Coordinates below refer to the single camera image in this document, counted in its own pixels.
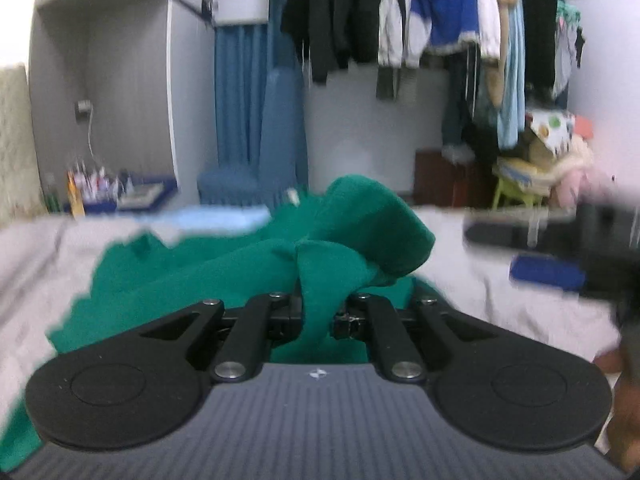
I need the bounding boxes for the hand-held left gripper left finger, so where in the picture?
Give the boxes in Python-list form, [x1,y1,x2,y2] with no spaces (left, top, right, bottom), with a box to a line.
[119,291,306,385]

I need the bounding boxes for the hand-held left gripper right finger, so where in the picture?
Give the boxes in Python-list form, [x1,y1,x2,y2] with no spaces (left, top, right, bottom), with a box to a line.
[333,292,523,386]

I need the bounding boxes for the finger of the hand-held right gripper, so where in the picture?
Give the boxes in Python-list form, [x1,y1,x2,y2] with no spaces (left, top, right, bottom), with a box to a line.
[464,210,587,252]
[509,254,588,292]

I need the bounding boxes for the green hoodie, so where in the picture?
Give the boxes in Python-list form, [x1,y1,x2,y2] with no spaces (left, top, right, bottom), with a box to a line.
[0,174,437,472]

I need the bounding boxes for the person's right forearm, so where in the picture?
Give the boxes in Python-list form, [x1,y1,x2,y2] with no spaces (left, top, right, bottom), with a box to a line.
[594,310,640,467]

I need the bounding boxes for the green stool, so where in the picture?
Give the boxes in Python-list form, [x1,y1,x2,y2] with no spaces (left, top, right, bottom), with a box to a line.
[492,175,546,211]

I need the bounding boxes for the grey bed blanket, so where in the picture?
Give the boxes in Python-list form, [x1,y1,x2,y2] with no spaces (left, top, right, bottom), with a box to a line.
[0,205,632,431]

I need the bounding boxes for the pink plush toy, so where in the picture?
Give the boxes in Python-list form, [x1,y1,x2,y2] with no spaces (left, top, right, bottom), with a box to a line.
[555,167,616,211]

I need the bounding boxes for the pile of items on stool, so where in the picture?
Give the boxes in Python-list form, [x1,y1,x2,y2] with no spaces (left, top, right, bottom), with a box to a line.
[527,135,596,187]

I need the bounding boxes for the brown box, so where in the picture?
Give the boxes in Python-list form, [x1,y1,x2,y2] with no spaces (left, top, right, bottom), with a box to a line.
[414,147,494,209]

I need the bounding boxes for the clear plastic bag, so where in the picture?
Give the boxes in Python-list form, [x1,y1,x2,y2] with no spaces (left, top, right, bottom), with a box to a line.
[441,142,476,164]

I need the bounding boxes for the light blue cloth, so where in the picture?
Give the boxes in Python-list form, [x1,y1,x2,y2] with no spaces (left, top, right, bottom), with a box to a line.
[135,205,274,236]

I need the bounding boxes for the dotted patterned fabric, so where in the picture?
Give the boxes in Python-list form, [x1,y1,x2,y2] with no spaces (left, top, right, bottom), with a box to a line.
[525,110,576,156]

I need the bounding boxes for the dark hanging jeans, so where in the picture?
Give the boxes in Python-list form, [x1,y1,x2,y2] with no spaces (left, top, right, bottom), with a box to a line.
[440,52,484,149]

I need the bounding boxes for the light blue hanging garment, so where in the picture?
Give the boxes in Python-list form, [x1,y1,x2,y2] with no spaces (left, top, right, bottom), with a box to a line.
[497,0,527,150]

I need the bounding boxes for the blue nightstand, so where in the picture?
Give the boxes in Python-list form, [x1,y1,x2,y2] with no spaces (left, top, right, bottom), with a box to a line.
[62,174,179,214]

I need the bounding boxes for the white flat device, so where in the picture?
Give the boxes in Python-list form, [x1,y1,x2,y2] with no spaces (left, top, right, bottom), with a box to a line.
[117,183,166,206]

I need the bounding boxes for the patterned hanging garment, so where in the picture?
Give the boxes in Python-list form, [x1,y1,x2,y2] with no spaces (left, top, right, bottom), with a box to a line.
[552,0,586,97]

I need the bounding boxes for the grey striped hanging garment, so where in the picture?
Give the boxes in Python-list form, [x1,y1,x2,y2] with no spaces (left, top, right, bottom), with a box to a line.
[376,65,419,101]

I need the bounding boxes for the black hanging dress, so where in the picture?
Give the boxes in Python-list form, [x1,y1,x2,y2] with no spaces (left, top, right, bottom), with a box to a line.
[520,0,561,102]

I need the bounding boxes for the blue curtain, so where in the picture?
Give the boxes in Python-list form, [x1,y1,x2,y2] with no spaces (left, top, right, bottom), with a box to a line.
[214,0,312,202]

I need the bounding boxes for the cluster of toiletry bottles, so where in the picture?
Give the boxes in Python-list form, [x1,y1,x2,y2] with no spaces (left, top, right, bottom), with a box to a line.
[45,157,124,217]

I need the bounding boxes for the grey quilt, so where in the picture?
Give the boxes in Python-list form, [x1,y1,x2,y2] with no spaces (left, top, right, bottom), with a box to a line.
[0,217,177,411]

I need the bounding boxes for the blue and white jacket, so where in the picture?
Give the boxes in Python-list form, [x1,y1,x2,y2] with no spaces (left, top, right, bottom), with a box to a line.
[407,0,502,61]

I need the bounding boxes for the white hanging jacket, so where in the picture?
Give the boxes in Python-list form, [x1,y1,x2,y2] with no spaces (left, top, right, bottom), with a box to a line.
[377,0,426,69]

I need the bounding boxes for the black hanging coat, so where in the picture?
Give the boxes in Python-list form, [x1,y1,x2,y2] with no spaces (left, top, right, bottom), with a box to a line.
[305,0,394,87]

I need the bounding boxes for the cream quilted headboard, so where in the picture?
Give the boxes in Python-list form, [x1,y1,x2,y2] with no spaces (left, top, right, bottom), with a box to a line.
[0,62,47,222]

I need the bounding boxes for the black hanging hoodie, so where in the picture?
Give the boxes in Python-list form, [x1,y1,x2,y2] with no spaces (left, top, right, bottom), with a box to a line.
[280,0,314,44]

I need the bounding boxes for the white charging cable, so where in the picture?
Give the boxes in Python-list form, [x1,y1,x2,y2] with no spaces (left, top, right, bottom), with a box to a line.
[85,110,99,167]

